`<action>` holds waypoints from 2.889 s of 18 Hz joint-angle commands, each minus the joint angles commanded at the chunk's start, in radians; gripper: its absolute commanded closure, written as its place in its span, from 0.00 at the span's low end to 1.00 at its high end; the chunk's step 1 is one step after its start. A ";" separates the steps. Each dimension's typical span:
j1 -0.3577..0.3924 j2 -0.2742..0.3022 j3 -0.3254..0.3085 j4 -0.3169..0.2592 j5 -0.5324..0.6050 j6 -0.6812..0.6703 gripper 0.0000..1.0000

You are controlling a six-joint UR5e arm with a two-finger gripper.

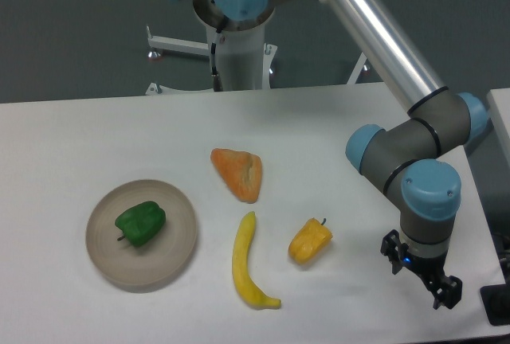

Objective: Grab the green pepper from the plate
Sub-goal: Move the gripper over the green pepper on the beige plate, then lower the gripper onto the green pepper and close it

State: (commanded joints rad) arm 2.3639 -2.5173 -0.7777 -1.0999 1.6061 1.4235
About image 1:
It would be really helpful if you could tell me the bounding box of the orange toy carrot piece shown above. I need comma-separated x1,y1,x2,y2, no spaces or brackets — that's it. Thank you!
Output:
210,148,263,203

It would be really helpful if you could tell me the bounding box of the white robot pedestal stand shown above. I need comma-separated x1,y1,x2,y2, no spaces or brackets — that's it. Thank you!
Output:
147,0,377,92

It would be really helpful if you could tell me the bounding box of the black device at table edge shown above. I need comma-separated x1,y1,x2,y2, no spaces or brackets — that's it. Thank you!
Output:
480,284,509,326

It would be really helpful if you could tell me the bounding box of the green toy bell pepper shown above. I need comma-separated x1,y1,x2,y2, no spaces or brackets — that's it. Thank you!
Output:
115,201,167,248

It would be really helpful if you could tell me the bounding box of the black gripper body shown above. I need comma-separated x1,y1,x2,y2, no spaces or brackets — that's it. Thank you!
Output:
398,236,448,280

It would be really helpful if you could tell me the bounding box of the white side table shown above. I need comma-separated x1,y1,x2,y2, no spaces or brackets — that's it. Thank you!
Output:
461,88,509,162

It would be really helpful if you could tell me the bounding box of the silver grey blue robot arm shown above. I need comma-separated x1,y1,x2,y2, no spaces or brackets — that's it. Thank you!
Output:
193,0,488,308

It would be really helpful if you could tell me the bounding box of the yellow toy banana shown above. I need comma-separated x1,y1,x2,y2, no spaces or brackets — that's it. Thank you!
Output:
231,211,282,310

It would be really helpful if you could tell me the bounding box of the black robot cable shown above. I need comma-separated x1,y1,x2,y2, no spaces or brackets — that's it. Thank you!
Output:
209,15,230,92

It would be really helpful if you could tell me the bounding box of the beige round plate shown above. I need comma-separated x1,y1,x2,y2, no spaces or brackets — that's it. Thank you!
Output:
85,179,198,292

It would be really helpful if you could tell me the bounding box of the yellow toy bell pepper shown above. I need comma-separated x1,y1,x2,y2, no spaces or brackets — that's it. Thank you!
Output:
288,218,333,265

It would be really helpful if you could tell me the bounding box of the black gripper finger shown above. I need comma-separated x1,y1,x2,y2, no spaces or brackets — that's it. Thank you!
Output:
380,229,409,275
417,268,463,310

